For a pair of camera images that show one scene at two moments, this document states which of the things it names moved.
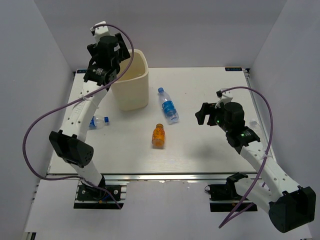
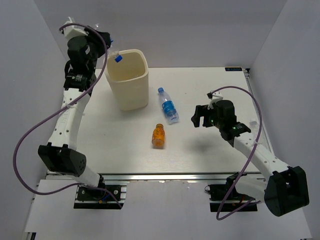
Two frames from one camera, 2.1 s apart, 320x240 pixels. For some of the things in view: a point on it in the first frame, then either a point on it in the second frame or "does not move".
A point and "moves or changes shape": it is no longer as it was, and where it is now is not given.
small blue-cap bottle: x=97 y=123 moves or changes shape
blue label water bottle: x=170 y=111 does not move
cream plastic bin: x=131 y=91 does not move
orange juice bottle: x=158 y=136 does not move
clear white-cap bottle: x=255 y=126 does not move
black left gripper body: x=122 y=54 to x=96 y=47
